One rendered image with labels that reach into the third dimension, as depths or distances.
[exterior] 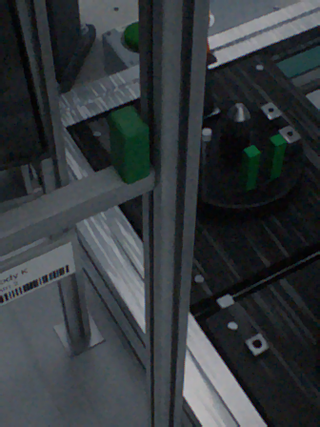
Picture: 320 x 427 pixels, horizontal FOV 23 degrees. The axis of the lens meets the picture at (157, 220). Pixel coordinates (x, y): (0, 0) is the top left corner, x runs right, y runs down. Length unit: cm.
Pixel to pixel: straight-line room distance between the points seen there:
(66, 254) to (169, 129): 7
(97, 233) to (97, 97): 18
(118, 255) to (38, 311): 13
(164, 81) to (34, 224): 8
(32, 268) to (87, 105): 53
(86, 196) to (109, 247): 41
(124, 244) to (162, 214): 38
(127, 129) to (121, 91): 56
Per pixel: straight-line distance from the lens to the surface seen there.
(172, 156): 34
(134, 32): 93
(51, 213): 33
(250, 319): 70
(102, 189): 34
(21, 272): 35
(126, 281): 72
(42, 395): 79
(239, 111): 73
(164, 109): 31
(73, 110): 86
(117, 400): 78
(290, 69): 93
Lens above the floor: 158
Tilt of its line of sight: 54 degrees down
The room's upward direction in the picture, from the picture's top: straight up
